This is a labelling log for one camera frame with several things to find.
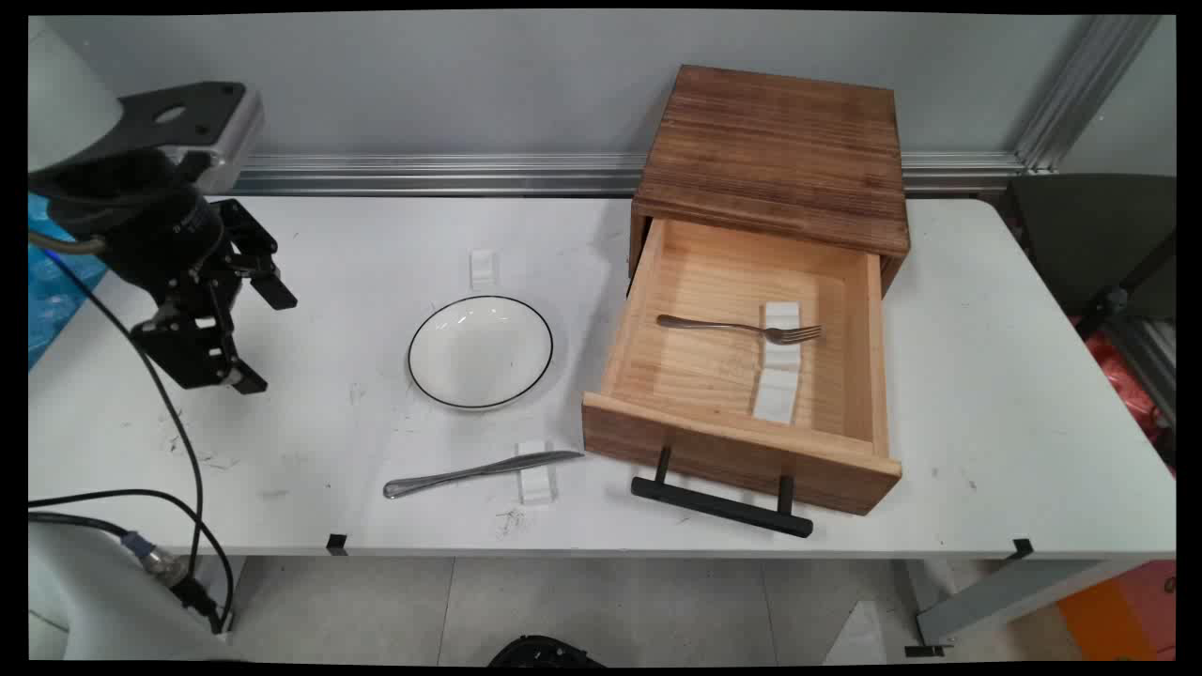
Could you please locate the black looping cable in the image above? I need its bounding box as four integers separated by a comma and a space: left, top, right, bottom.
28, 489, 236, 633

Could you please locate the black round floor object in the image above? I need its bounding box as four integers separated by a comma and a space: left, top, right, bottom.
486, 635, 608, 668

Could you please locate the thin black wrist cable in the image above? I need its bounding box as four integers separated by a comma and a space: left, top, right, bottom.
28, 230, 207, 588

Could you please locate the black bracket with silver camera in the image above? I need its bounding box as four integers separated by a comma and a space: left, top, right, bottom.
115, 82, 266, 195

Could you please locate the silver table knife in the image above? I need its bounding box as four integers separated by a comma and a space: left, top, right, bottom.
383, 451, 585, 499

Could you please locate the black drawer handle bar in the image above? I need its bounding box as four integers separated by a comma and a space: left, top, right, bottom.
630, 445, 815, 540

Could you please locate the blue plastic bubble wrap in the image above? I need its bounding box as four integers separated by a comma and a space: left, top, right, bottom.
28, 192, 110, 373

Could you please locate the light wooden drawer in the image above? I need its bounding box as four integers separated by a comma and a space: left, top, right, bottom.
581, 218, 903, 516

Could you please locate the silver fork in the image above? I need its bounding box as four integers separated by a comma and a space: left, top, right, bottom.
656, 314, 824, 346

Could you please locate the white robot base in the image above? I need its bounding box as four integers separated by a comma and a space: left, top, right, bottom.
28, 521, 240, 664

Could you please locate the horizontal aluminium frame rail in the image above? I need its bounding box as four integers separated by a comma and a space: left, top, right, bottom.
229, 152, 1030, 199

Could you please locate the black cable with metal connector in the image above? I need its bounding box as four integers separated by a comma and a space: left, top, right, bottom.
28, 512, 224, 632

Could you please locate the white sheet on floor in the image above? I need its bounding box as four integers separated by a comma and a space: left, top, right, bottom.
823, 599, 889, 667

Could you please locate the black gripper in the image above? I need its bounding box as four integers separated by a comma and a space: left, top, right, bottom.
30, 150, 299, 395

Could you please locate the aluminium profile bar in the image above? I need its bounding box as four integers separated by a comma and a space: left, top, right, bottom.
1104, 317, 1177, 425

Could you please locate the slanted aluminium frame post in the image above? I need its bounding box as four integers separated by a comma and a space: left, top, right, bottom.
1014, 14, 1165, 176

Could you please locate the dark wooden drawer cabinet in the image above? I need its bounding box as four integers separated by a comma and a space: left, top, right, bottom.
627, 64, 911, 298

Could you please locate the white bowl with black rim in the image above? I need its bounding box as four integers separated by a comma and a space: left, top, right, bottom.
407, 295, 555, 411

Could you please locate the red plastic bag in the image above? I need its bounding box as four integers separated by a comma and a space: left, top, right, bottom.
1071, 317, 1177, 463

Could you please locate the grey table leg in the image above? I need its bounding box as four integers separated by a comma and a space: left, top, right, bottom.
904, 559, 1154, 651

